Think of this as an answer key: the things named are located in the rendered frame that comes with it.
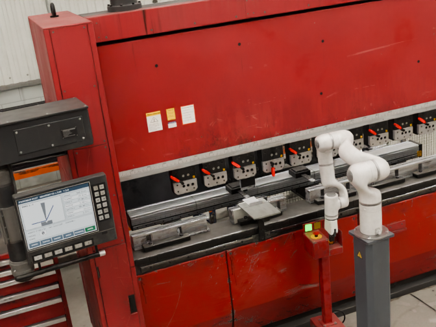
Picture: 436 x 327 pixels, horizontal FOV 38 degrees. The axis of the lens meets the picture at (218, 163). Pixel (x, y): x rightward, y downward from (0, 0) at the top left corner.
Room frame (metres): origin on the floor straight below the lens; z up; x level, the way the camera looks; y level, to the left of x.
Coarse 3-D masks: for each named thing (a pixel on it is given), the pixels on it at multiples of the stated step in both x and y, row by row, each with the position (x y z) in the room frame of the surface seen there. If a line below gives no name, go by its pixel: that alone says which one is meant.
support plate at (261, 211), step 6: (240, 204) 3.71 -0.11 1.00; (246, 204) 3.70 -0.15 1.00; (258, 204) 3.68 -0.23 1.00; (264, 204) 3.67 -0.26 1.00; (270, 204) 3.66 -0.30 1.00; (246, 210) 3.61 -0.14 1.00; (252, 210) 3.60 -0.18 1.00; (258, 210) 3.59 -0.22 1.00; (264, 210) 3.58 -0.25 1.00; (270, 210) 3.57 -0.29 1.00; (276, 210) 3.56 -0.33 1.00; (252, 216) 3.51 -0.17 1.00; (258, 216) 3.50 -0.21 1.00; (264, 216) 3.50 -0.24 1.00
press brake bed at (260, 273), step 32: (416, 192) 4.02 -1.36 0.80; (288, 224) 3.70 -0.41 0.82; (352, 224) 3.85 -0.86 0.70; (384, 224) 3.93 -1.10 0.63; (416, 224) 4.02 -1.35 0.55; (192, 256) 3.48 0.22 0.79; (224, 256) 3.54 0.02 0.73; (256, 256) 3.61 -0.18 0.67; (288, 256) 3.69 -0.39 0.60; (352, 256) 3.84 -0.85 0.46; (416, 256) 4.02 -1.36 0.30; (160, 288) 3.40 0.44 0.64; (192, 288) 3.47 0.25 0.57; (224, 288) 3.54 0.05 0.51; (256, 288) 3.61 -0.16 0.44; (288, 288) 3.68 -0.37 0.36; (352, 288) 3.87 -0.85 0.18; (416, 288) 4.03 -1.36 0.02; (160, 320) 3.39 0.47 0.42; (192, 320) 3.46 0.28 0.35; (224, 320) 3.54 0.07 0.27; (256, 320) 3.63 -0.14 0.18; (288, 320) 3.75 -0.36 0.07
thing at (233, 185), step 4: (228, 184) 4.00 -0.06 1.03; (232, 184) 3.99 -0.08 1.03; (236, 184) 3.98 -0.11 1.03; (228, 188) 3.97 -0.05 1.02; (232, 188) 3.94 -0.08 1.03; (236, 188) 3.94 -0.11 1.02; (240, 188) 3.95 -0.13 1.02; (232, 192) 3.93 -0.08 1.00; (236, 192) 3.94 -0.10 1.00; (240, 192) 3.91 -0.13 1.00; (244, 192) 3.90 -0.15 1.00; (244, 196) 3.83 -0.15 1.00; (248, 196) 3.82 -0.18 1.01
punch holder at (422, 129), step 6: (414, 114) 4.20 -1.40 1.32; (420, 114) 4.16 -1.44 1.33; (426, 114) 4.17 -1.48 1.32; (432, 114) 4.19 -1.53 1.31; (414, 120) 4.20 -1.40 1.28; (426, 120) 4.17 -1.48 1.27; (432, 120) 4.19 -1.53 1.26; (414, 126) 4.20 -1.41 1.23; (420, 126) 4.15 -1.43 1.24; (426, 126) 4.17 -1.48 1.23; (432, 126) 4.20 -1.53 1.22; (414, 132) 4.20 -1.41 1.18; (420, 132) 4.15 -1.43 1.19; (426, 132) 4.17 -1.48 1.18
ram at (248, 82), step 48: (384, 0) 4.07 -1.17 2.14; (432, 0) 4.19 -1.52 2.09; (144, 48) 3.55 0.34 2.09; (192, 48) 3.64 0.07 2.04; (240, 48) 3.74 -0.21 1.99; (288, 48) 3.84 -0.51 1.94; (336, 48) 3.95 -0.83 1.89; (384, 48) 4.07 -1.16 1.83; (432, 48) 4.19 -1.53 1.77; (144, 96) 3.54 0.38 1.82; (192, 96) 3.63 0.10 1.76; (240, 96) 3.73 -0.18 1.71; (288, 96) 3.83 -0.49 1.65; (336, 96) 3.94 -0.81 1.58; (384, 96) 4.06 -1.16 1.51; (432, 96) 4.19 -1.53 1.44; (144, 144) 3.52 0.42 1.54; (192, 144) 3.62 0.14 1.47; (240, 144) 3.72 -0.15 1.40
